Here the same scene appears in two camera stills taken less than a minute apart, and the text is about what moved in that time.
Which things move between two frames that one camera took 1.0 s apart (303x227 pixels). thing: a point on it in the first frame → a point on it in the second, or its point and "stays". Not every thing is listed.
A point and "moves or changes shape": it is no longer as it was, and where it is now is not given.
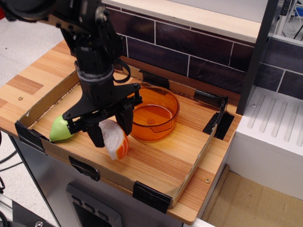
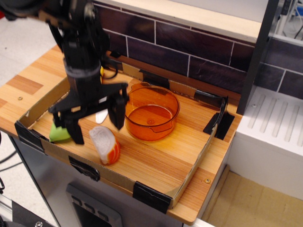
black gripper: x=102 y=98 → x=86 y=93
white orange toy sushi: x=116 y=140 moves or changes shape
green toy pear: x=59 y=130 stays
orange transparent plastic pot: x=153 y=118 stays
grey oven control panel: x=89 y=210 stays
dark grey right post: x=258 y=55 stays
